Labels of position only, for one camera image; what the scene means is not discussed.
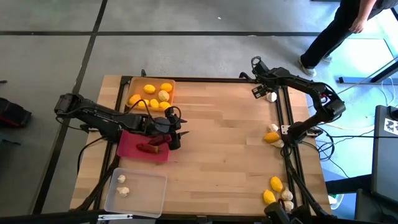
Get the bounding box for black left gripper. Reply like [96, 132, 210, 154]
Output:
[141, 106, 190, 151]

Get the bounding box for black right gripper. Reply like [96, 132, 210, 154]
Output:
[251, 57, 282, 100]

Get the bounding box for pink plastic basket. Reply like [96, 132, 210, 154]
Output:
[116, 129, 171, 164]

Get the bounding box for orange plastic basket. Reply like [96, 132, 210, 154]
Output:
[126, 77, 177, 113]

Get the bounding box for clear plastic basket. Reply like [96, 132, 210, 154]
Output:
[103, 167, 168, 219]

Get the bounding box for person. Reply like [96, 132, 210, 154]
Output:
[300, 0, 398, 78]

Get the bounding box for black floor stand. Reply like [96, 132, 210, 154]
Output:
[338, 60, 398, 85]

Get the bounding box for orange object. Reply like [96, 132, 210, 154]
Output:
[262, 189, 277, 205]

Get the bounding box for black object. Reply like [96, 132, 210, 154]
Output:
[263, 201, 312, 224]

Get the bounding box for white green cup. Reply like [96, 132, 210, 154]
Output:
[328, 193, 345, 210]

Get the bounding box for black white marker sticker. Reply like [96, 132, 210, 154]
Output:
[384, 117, 398, 135]

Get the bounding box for grey equipment cart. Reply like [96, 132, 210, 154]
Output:
[371, 105, 398, 206]

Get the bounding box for black metal bar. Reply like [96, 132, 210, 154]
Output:
[0, 211, 265, 224]

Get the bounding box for black and red bag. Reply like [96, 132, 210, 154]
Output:
[0, 97, 32, 128]

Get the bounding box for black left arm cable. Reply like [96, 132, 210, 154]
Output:
[124, 98, 183, 125]

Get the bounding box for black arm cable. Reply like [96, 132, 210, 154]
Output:
[298, 124, 352, 180]
[124, 98, 183, 125]

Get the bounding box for black metal table frame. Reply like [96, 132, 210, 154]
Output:
[74, 74, 332, 218]

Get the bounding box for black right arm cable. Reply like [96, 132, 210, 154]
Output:
[298, 124, 352, 180]

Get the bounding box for black power cable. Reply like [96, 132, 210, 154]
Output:
[76, 136, 104, 175]

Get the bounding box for white cables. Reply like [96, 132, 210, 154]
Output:
[381, 76, 398, 108]

